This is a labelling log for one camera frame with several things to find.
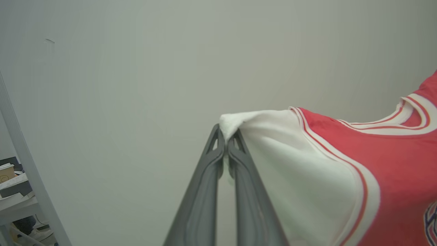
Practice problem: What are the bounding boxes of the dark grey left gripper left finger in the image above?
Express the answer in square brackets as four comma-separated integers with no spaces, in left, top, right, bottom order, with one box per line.
[163,124,226,246]

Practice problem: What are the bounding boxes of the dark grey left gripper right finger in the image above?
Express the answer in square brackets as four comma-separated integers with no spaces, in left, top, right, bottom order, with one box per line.
[227,128,291,246]

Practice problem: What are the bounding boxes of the red and white basketball jersey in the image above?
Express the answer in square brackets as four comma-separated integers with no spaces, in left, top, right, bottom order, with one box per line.
[218,70,437,246]

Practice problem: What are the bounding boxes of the white desk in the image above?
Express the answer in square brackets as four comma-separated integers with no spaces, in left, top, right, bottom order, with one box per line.
[0,173,41,227]

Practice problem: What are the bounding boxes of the brown cardboard box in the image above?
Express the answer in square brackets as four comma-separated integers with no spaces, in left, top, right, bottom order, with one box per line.
[0,163,16,184]

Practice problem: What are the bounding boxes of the grey metal post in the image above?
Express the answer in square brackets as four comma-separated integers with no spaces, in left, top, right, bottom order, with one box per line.
[0,70,73,246]

